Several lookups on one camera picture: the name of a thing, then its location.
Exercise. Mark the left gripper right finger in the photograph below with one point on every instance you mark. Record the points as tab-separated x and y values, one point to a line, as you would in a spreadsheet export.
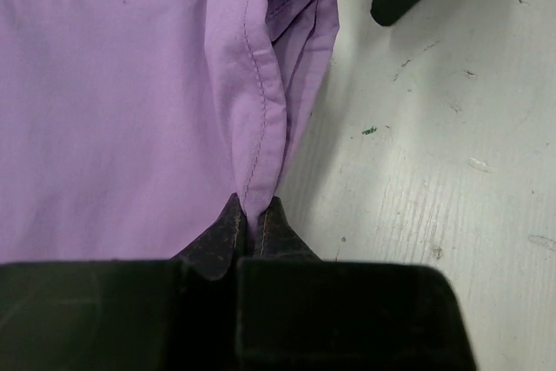
297	312

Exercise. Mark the purple trousers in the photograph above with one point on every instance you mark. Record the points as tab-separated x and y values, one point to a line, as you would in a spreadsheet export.
127	124

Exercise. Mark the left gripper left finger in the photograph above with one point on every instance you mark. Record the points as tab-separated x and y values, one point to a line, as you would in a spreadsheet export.
173	314

